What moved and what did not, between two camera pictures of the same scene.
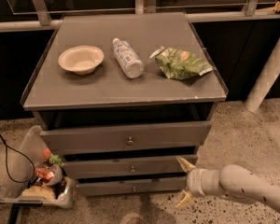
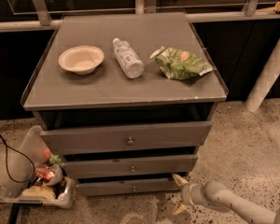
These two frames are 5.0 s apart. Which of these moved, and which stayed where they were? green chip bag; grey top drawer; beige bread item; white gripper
Moved: white gripper
Stayed: beige bread item; grey top drawer; green chip bag
